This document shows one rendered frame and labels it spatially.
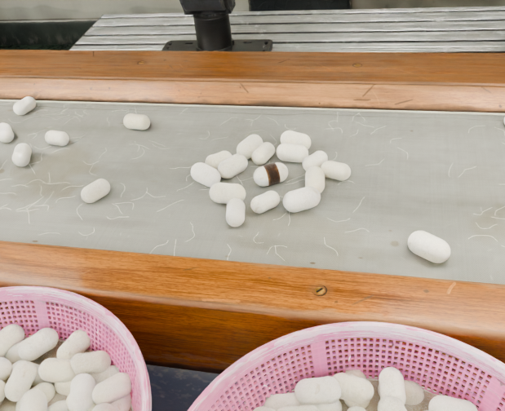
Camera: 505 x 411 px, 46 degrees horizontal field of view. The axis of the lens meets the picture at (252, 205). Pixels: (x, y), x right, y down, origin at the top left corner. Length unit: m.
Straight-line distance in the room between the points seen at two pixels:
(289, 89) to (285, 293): 0.36
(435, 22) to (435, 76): 0.41
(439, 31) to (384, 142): 0.50
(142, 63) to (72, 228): 0.33
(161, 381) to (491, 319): 0.28
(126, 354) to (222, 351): 0.09
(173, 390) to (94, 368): 0.08
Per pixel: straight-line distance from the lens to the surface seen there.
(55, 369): 0.50
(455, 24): 1.18
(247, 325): 0.48
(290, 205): 0.57
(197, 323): 0.50
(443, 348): 0.45
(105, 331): 0.49
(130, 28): 1.27
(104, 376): 0.50
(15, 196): 0.70
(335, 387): 0.44
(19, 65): 0.95
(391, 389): 0.45
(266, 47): 1.08
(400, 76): 0.77
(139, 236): 0.59
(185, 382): 0.54
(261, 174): 0.61
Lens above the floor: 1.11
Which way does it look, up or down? 39 degrees down
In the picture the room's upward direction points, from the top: 7 degrees counter-clockwise
